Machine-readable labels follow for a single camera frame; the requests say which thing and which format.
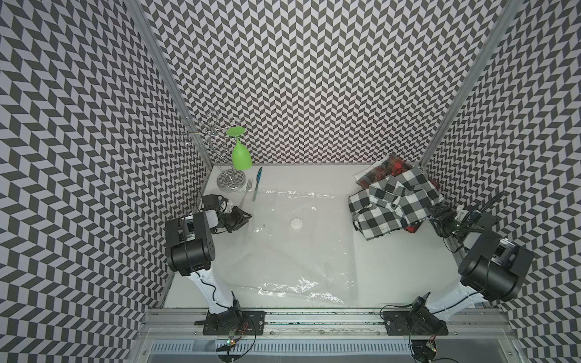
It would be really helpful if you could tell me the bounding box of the black white plaid shirt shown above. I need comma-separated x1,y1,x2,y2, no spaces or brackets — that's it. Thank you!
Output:
348,167,444,240

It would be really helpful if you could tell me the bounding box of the red black buffalo plaid shirt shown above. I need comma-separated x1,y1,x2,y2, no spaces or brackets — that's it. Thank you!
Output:
382,154,412,178

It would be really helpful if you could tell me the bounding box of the clear plastic vacuum bag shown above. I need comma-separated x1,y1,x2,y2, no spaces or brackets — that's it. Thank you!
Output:
213,190,359,306

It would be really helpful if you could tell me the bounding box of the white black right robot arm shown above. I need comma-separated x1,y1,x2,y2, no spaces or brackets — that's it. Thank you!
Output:
412,205,534,319

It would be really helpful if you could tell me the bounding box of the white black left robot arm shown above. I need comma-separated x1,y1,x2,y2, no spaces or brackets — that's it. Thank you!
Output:
165,210,242,318

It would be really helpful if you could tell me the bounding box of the white round bag valve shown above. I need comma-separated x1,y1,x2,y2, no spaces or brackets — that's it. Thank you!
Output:
290,217,304,230

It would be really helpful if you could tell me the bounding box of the small clear fork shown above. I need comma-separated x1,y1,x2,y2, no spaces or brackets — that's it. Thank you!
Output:
238,179,254,209

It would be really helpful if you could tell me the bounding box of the blue green pen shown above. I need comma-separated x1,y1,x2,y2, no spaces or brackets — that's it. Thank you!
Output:
252,167,263,202

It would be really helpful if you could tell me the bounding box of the green plastic wine glass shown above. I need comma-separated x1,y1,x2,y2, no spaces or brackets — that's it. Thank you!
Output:
226,126,253,171

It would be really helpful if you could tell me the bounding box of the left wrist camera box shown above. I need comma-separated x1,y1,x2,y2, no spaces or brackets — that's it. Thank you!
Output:
202,195,228,213

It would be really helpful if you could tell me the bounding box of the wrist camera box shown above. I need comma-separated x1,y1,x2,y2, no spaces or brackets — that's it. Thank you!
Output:
455,205,481,224
202,195,228,213

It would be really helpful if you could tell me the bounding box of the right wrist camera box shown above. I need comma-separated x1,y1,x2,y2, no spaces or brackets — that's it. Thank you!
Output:
455,205,481,224

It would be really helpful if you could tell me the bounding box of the aluminium frame right floor rail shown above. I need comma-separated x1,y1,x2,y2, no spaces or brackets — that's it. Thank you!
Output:
416,164,491,309

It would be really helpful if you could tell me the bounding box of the black corrugated cable conduit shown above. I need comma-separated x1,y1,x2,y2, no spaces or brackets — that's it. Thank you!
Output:
476,190,507,216

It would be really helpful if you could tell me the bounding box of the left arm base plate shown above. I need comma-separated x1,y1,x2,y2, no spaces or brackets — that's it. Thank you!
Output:
195,310,266,337

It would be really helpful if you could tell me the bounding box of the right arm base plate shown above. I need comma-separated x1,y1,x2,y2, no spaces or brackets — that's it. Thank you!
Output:
381,311,449,337

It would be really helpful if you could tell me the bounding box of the left electronics board with wires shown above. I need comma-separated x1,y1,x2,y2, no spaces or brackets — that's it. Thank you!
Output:
216,322,258,362

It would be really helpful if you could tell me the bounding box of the electronics board with wires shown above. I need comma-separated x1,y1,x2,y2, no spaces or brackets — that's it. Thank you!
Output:
408,334,458,363
216,322,258,362

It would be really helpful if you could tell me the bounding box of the aluminium front rail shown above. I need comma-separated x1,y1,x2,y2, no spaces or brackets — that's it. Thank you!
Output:
136,308,517,340

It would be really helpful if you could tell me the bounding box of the right electronics board with wires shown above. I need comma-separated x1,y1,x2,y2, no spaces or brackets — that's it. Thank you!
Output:
408,334,458,363

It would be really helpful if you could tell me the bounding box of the aluminium frame corner post right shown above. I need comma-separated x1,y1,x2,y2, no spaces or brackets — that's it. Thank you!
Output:
419,0,524,169

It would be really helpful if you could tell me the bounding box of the aluminium frame corner post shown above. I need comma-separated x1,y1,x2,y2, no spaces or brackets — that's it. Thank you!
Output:
419,0,524,169
124,0,213,169

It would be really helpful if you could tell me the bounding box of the aluminium frame corner post left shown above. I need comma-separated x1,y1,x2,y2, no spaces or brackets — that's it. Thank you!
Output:
124,0,213,169

